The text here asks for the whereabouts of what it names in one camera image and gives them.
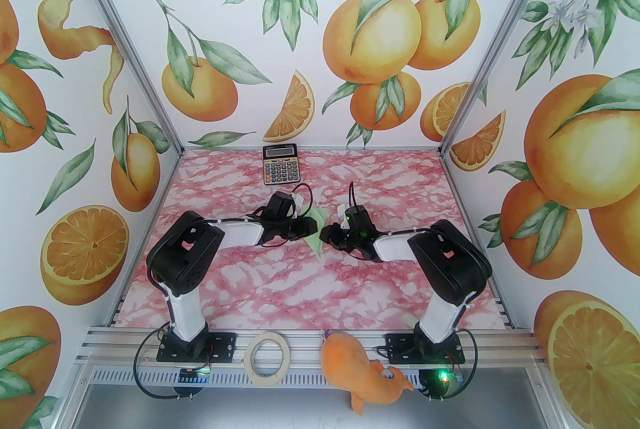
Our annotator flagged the light green paper sheet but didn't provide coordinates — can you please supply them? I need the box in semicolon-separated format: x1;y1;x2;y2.
300;208;332;261

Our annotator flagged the black orange calculator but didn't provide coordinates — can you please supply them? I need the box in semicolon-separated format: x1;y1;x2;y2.
262;143;299;187

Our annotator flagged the orange plush toy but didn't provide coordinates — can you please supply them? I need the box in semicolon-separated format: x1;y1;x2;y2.
320;334;415;415

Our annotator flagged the beige masking tape roll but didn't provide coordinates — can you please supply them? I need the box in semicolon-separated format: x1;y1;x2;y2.
245;332;292;387

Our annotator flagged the small green circuit board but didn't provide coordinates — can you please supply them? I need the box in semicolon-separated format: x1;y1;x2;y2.
429;368;465;388
179;367;213;384

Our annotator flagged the grey metal tray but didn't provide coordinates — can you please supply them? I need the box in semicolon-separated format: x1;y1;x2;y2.
60;364;568;429

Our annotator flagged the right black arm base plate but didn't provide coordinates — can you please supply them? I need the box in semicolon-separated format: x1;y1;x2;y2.
387;333;466;365

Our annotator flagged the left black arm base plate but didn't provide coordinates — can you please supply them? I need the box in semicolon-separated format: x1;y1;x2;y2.
156;332;237;364

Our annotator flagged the black base power cable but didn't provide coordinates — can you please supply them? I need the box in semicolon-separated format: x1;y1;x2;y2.
132;331;213;402
420;328;482;403

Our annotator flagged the aluminium frame rail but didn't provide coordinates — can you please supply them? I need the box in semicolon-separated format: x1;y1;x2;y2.
75;326;548;370

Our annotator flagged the aluminium frame post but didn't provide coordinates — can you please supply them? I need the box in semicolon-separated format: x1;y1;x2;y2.
57;0;185;157
436;0;575;157

